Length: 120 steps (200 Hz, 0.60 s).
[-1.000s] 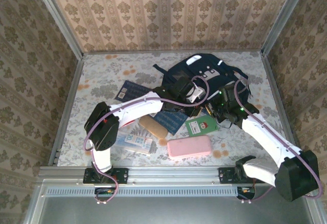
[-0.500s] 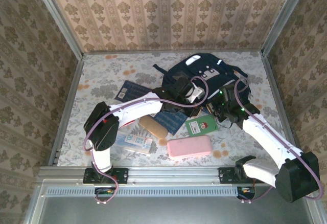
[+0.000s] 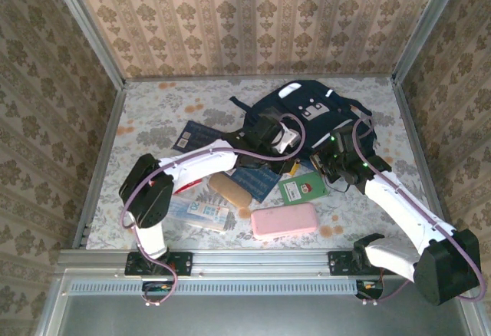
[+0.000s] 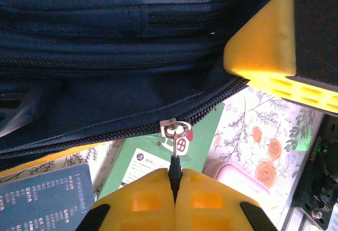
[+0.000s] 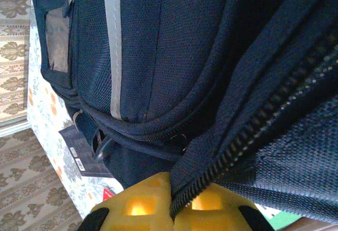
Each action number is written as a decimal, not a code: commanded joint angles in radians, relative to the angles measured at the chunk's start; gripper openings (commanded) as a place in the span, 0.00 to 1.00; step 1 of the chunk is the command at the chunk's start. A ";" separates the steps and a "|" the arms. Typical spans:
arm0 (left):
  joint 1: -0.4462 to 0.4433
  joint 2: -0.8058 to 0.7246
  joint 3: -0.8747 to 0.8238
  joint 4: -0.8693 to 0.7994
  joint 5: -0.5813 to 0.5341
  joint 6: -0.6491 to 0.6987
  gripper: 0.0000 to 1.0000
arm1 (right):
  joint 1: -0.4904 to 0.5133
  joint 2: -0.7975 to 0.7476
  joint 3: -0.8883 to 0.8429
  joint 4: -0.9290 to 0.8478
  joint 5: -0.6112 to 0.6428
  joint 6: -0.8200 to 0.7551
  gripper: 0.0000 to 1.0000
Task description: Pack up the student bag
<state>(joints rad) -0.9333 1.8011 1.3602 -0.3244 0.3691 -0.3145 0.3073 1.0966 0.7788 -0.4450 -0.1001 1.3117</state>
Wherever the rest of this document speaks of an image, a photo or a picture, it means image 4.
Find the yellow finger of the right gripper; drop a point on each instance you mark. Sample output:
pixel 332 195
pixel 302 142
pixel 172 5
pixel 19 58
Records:
pixel 261 38

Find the yellow book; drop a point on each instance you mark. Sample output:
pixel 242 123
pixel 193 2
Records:
pixel 39 161

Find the navy blue backpack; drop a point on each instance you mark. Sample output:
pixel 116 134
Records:
pixel 105 96

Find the green notebook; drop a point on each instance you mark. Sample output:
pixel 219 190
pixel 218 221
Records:
pixel 208 136

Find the blue paperback book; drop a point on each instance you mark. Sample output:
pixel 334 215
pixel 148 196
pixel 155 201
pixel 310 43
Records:
pixel 45 199

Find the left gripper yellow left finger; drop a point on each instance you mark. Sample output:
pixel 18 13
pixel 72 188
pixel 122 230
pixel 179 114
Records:
pixel 142 210

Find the pink pencil case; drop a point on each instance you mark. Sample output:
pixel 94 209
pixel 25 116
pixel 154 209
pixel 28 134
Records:
pixel 237 175

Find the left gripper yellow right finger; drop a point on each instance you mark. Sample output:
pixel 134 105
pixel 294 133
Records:
pixel 211 212

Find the wide aluminium extrusion beam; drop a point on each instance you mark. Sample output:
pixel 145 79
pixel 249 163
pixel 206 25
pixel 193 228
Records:
pixel 295 220

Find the floral table cloth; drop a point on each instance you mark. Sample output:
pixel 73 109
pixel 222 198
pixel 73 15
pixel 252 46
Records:
pixel 264 125

